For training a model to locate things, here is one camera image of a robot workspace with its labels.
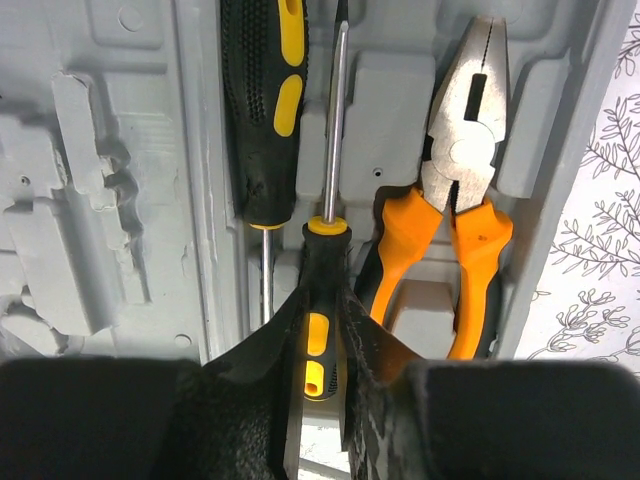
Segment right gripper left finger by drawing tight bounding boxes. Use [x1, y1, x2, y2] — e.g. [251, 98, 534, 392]
[1, 290, 306, 479]

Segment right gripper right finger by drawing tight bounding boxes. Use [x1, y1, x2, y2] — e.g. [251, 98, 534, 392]
[337, 289, 639, 479]

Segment grey plastic tool case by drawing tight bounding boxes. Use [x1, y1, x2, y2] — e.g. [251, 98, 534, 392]
[1, 1, 635, 362]

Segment orange handled pliers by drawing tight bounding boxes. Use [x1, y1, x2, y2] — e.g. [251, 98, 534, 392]
[355, 16, 513, 360]

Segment black yellow phillips screwdriver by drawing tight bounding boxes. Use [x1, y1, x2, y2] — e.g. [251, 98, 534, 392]
[220, 0, 309, 322]

